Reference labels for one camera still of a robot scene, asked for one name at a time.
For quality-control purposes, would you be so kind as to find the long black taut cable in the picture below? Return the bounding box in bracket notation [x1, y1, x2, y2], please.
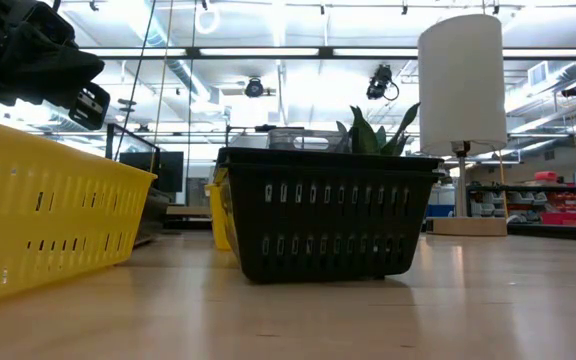
[115, 0, 158, 161]

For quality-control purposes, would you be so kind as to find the round black ceiling camera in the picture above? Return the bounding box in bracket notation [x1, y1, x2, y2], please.
[243, 76, 277, 99]

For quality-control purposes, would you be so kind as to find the green plant in white pot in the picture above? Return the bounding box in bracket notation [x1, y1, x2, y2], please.
[335, 102, 422, 157]

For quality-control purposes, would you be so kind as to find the white shade wooden base lamp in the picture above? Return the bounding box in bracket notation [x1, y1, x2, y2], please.
[416, 13, 509, 238]

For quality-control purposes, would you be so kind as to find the black linear ceiling light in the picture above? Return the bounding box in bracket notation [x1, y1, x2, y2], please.
[80, 46, 576, 60]

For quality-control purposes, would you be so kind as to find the black camera with cable loop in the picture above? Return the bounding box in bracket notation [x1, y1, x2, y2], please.
[365, 63, 400, 102]

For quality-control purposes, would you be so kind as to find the dark background monitor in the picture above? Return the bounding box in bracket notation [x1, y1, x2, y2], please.
[119, 150, 186, 195]

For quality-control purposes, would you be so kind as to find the yellow slotted plastic basket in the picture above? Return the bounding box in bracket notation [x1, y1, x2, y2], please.
[0, 113, 158, 310]
[204, 167, 234, 251]

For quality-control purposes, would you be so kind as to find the storage rack with red bins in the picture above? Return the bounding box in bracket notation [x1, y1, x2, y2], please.
[467, 169, 576, 244]

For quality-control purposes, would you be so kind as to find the blue storage bin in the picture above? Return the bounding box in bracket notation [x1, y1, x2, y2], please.
[426, 202, 457, 220]

